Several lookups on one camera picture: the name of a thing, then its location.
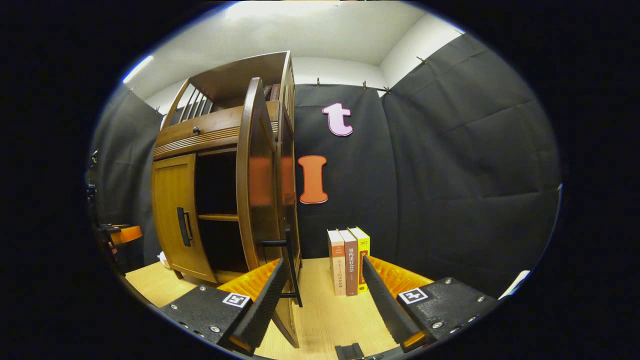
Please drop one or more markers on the ceiling light panel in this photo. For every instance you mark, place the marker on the ceiling light panel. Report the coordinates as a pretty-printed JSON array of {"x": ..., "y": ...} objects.
[
  {"x": 280, "y": 6},
  {"x": 138, "y": 69}
]

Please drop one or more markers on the wooden shoe cabinet door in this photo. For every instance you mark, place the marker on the wooden shoe cabinet door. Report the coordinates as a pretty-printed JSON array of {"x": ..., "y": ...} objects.
[
  {"x": 255, "y": 200},
  {"x": 172, "y": 210}
]

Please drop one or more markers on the wooden double-door shoe cabinet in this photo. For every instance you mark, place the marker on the wooden double-door shoe cabinet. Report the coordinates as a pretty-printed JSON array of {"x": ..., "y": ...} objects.
[{"x": 240, "y": 70}]

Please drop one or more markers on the white plastic object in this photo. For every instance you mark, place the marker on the white plastic object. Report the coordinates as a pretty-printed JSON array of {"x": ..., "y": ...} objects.
[{"x": 164, "y": 260}]

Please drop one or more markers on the wooden cabinet drawer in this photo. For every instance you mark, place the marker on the wooden cabinet drawer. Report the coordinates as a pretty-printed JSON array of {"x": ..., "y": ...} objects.
[{"x": 215, "y": 125}]

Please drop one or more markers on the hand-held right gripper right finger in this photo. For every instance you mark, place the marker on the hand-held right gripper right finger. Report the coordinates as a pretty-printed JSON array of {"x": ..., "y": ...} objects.
[{"x": 382, "y": 300}]

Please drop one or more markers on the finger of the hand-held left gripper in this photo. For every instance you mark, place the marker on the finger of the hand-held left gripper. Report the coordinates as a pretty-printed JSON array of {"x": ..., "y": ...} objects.
[{"x": 129, "y": 235}]

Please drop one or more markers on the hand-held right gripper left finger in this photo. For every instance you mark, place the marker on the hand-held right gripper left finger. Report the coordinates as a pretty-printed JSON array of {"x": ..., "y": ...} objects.
[{"x": 262, "y": 305}]

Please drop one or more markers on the yellow book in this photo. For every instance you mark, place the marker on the yellow book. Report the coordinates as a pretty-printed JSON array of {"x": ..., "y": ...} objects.
[{"x": 362, "y": 245}]

